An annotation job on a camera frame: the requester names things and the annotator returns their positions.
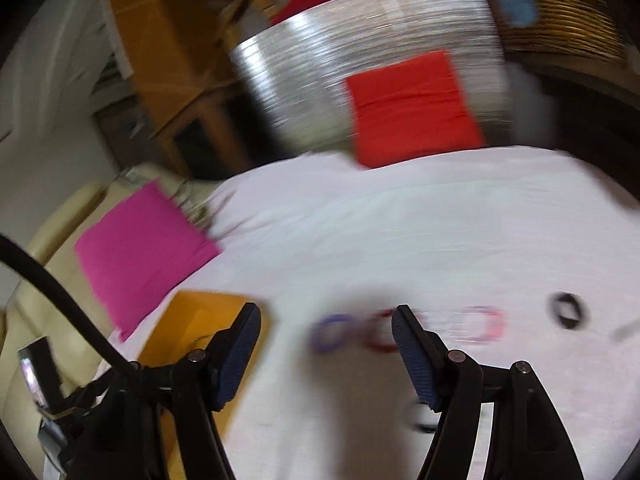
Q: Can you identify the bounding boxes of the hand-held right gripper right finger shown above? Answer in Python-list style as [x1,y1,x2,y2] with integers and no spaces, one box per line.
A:
[391,304,587,480]

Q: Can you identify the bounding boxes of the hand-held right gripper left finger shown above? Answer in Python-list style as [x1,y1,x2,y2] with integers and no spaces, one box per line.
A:
[75,302,263,480]

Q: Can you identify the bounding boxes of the red bead bracelet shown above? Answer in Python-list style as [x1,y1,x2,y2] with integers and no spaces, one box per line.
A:
[357,310,401,356]

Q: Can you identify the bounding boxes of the orange box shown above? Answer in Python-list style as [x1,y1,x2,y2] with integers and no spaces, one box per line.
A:
[137,290,273,480]

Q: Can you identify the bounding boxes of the purple bead bracelet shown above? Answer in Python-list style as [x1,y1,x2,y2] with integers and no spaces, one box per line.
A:
[309,314,358,356]

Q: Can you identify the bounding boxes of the dark flat object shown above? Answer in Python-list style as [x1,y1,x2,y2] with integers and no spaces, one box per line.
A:
[17,337,66,411]

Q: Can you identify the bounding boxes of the white embossed blanket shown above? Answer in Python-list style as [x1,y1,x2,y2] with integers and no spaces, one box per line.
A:
[120,145,640,480]

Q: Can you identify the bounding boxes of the beige sofa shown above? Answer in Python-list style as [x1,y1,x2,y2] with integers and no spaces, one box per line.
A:
[0,180,166,461]

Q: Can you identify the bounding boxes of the red cushion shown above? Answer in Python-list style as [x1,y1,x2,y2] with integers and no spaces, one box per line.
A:
[345,50,488,170]

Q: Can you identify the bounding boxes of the silver foil mat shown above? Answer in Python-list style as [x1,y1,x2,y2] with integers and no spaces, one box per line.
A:
[229,0,516,153]

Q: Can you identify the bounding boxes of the dark wooden stand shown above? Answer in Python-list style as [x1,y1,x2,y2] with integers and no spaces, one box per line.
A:
[505,45,640,211]

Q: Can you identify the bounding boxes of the wooden shelf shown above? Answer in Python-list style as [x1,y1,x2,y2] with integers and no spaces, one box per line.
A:
[100,0,311,181]

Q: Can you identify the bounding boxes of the pink bracelet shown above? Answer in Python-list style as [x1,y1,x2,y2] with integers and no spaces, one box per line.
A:
[457,306,507,346]

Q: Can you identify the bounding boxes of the black cable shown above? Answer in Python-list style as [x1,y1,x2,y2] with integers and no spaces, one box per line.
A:
[0,234,141,376]

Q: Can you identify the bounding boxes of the black bracelet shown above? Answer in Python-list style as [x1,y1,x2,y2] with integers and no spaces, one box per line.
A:
[547,292,590,331]

